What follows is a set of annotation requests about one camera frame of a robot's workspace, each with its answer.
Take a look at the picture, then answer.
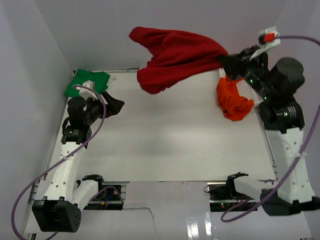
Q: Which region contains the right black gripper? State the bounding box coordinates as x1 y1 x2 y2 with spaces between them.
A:
216 44 273 98

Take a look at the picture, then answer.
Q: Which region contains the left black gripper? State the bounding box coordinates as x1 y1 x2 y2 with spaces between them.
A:
83 91 124 126

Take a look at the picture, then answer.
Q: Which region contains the red t-shirt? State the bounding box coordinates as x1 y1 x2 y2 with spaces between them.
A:
129 26 228 95

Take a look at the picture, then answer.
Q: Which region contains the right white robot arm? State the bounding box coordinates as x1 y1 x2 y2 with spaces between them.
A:
218 46 320 216

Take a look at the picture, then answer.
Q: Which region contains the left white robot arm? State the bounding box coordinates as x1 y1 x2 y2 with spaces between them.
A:
32 91 125 233

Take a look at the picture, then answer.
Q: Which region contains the white perforated plastic basket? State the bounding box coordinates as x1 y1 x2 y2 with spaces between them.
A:
222 79 263 108

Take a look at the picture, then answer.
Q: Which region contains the green folded t-shirt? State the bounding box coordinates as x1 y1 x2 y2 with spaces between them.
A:
63 68 111 97

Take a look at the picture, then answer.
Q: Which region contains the orange crumpled t-shirt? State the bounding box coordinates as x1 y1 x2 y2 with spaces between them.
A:
216 76 254 122

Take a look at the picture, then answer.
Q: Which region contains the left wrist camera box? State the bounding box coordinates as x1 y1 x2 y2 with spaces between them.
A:
76 80 98 100

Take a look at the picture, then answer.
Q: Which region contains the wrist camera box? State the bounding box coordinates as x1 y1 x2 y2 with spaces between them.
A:
76 80 98 100
249 26 281 61

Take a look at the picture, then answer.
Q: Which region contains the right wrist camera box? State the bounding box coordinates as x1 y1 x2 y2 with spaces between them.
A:
249 26 281 61

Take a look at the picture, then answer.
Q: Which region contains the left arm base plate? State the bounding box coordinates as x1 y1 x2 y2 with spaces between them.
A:
84 184 125 211

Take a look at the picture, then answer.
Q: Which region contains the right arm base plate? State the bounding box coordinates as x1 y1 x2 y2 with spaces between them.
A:
204 182 257 213

